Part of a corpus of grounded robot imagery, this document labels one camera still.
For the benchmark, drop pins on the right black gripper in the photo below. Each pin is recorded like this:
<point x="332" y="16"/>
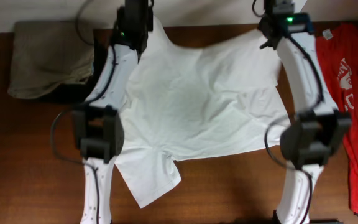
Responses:
<point x="263" y="18"/>

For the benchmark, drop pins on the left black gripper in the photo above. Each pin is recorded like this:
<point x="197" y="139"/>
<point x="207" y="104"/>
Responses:
<point x="122" y="15"/>

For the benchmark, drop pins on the white printed t-shirt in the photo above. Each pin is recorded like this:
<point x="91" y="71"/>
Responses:
<point x="196" y="103"/>

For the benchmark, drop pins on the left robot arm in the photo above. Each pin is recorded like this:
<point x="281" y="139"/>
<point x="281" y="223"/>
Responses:
<point x="98" y="130"/>

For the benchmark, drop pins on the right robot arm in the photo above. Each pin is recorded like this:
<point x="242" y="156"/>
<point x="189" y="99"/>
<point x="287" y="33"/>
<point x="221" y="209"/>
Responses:
<point x="318" y="126"/>

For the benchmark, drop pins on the red printed t-shirt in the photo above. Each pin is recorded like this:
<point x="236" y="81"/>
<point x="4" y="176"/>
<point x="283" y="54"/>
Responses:
<point x="337" y="52"/>

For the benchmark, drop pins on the folded khaki shorts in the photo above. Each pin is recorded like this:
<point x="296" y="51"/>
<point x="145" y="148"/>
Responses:
<point x="47" y="54"/>

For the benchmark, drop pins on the folded black garment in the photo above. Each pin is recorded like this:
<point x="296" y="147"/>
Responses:
<point x="77" y="93"/>

